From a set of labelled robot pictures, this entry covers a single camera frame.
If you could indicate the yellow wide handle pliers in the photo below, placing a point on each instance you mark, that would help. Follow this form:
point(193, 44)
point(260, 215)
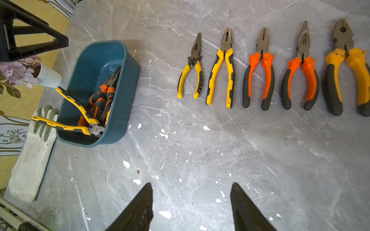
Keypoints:
point(93, 127)

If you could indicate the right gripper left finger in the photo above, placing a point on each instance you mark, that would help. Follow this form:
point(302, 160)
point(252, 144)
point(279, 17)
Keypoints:
point(138, 215)

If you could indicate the pink flower pot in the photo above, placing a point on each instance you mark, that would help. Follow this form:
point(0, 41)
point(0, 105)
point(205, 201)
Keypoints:
point(30, 71)

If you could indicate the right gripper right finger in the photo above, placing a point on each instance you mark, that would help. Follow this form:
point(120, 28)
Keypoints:
point(246, 215)

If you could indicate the aluminium front rail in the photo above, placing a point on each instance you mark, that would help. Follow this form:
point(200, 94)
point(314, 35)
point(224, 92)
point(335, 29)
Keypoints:
point(14, 219)

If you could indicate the small orange black pliers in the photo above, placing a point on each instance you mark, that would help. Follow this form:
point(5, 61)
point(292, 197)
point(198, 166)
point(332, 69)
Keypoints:
point(100, 103)

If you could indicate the teal plastic storage box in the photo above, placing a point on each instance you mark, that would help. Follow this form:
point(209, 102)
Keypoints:
point(95, 63)

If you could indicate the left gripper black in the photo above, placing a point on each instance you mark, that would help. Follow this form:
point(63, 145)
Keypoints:
point(15, 21)

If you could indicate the white green work glove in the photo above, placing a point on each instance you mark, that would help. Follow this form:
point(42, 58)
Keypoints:
point(28, 172)

